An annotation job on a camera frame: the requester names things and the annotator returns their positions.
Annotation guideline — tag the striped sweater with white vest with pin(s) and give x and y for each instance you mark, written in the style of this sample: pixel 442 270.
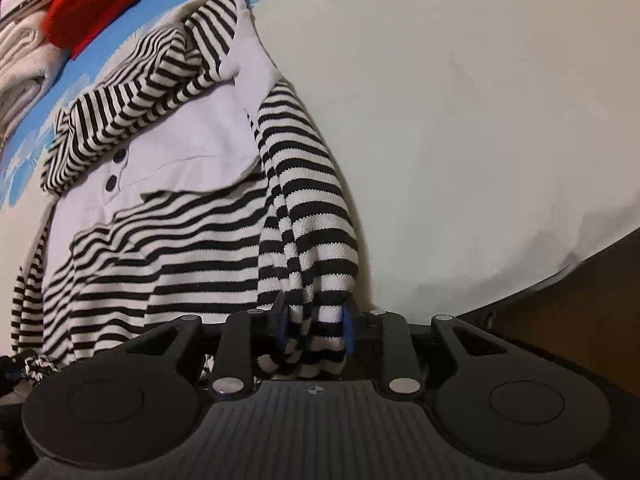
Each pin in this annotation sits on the striped sweater with white vest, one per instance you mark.
pixel 190 220

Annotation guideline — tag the white fleece folded blanket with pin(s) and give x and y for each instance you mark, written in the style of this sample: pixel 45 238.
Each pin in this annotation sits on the white fleece folded blanket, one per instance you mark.
pixel 20 100

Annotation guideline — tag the blue printed bedsheet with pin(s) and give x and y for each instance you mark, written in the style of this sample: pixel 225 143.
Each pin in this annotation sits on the blue printed bedsheet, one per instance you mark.
pixel 450 110

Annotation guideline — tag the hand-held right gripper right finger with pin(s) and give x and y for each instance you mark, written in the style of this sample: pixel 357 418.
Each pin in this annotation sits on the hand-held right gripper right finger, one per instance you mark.
pixel 350 331

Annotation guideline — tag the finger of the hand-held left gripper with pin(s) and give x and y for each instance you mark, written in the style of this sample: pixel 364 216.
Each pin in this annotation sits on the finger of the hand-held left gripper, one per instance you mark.
pixel 10 377

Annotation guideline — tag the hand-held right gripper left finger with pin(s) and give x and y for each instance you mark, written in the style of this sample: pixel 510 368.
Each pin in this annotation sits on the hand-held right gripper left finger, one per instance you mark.
pixel 281 327

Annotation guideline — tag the red folded blanket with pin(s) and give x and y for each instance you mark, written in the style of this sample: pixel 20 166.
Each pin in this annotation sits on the red folded blanket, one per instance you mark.
pixel 100 5

